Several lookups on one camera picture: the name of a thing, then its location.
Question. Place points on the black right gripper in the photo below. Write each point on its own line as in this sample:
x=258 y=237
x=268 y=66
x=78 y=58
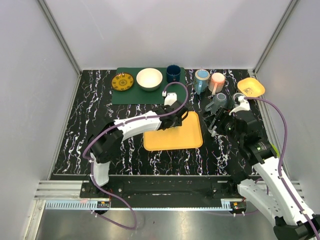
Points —
x=222 y=115

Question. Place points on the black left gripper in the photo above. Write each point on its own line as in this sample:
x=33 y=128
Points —
x=178 y=117

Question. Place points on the dark teal mug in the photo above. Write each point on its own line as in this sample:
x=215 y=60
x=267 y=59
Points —
x=235 y=99

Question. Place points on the grey mug white inside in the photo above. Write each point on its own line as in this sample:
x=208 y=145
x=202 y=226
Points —
x=220 y=100

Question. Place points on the orange and blue mug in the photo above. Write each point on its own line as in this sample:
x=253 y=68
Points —
x=201 y=80

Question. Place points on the pink mug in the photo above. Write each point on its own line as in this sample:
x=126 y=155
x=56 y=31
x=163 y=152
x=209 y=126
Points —
x=216 y=83

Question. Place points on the light blue mug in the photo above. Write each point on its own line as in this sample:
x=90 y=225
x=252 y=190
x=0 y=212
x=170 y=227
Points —
x=212 y=130

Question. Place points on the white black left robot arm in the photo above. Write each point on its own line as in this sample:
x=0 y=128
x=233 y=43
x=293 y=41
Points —
x=101 y=147

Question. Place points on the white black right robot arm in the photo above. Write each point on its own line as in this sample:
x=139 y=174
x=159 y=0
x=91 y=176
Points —
x=289 y=215

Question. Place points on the navy blue mug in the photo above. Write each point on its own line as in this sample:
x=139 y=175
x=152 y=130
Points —
x=173 y=73

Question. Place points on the yellow serving tray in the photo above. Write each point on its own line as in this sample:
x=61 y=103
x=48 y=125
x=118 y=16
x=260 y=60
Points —
x=187 y=136

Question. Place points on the yellow square dish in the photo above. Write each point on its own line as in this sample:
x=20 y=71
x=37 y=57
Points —
x=251 y=87

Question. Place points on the lime green plate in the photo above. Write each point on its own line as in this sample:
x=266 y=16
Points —
x=275 y=150

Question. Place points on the white bowl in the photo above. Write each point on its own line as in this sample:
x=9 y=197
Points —
x=149 y=79

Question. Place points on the yellow patterned plate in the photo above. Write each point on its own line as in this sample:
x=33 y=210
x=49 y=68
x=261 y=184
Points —
x=122 y=82

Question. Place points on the aluminium frame rail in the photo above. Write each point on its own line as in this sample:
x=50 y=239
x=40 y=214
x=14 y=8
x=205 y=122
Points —
x=58 y=190

